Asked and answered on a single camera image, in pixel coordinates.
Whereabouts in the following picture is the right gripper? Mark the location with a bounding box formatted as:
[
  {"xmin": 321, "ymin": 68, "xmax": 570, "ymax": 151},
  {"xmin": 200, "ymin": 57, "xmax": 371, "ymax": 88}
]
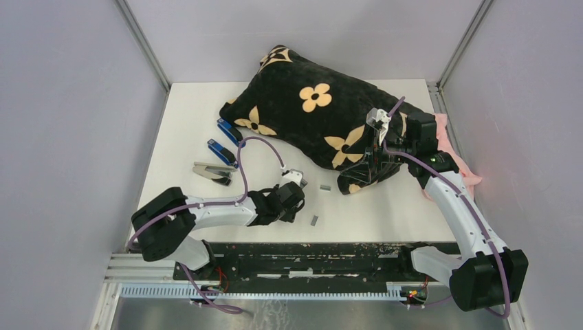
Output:
[{"xmin": 340, "ymin": 124, "xmax": 416, "ymax": 183}]

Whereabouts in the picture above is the grey beige stapler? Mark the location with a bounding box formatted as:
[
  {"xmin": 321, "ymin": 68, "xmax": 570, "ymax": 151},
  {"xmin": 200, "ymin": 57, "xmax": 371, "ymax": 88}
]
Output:
[{"xmin": 192, "ymin": 162, "xmax": 237, "ymax": 186}]

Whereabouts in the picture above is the blue stapler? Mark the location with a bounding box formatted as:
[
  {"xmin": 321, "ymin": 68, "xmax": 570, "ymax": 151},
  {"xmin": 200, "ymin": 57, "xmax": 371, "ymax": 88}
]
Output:
[
  {"xmin": 217, "ymin": 118, "xmax": 246, "ymax": 147},
  {"xmin": 207, "ymin": 139, "xmax": 239, "ymax": 168}
]

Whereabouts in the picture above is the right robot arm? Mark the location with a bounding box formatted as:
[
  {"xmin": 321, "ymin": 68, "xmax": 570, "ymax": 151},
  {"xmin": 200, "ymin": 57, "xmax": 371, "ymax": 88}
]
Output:
[{"xmin": 341, "ymin": 108, "xmax": 529, "ymax": 318}]

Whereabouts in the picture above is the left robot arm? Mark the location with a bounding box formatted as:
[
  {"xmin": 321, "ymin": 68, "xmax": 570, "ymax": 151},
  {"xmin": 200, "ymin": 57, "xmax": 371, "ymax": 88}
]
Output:
[{"xmin": 129, "ymin": 181, "xmax": 305, "ymax": 280}]

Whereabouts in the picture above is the pink cloth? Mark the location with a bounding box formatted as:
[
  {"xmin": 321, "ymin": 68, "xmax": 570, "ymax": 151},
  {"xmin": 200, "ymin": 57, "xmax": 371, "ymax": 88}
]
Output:
[{"xmin": 433, "ymin": 113, "xmax": 482, "ymax": 201}]

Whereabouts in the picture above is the black pillow with beige flowers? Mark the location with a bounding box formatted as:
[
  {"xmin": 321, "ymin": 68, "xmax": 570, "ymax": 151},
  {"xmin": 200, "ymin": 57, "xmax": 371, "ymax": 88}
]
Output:
[{"xmin": 219, "ymin": 45, "xmax": 421, "ymax": 195}]

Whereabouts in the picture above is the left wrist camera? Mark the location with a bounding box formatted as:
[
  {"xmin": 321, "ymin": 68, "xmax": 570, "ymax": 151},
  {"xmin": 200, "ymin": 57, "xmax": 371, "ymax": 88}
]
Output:
[{"xmin": 279, "ymin": 169, "xmax": 304, "ymax": 187}]

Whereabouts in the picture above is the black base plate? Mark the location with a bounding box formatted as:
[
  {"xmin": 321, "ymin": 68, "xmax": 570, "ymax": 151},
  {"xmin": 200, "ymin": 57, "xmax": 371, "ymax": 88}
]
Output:
[{"xmin": 191, "ymin": 242, "xmax": 450, "ymax": 298}]

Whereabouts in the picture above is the white cable duct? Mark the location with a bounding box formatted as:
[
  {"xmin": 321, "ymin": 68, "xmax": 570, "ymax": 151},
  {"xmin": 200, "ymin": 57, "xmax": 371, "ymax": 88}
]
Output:
[{"xmin": 120, "ymin": 283, "xmax": 409, "ymax": 303}]

